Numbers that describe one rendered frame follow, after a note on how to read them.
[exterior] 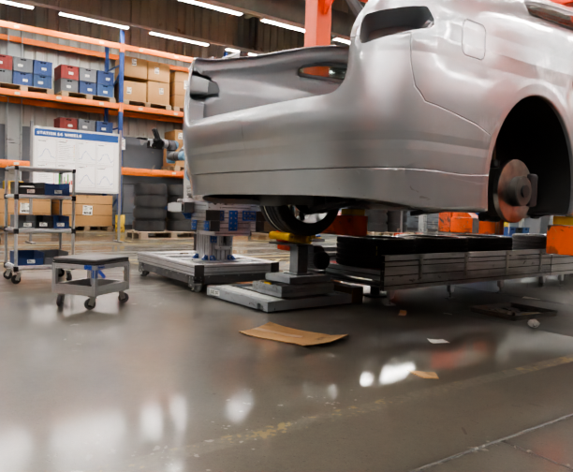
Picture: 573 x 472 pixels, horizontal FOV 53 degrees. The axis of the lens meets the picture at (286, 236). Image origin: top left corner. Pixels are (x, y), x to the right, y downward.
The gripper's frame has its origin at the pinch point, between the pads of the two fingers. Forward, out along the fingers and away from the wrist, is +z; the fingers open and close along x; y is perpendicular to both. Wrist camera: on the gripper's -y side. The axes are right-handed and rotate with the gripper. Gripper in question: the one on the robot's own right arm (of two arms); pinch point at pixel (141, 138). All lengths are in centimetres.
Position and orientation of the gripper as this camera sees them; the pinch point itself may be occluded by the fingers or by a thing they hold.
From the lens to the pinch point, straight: 476.7
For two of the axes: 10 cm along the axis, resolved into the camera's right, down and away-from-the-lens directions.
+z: -6.4, 0.2, -7.6
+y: -1.4, 9.8, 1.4
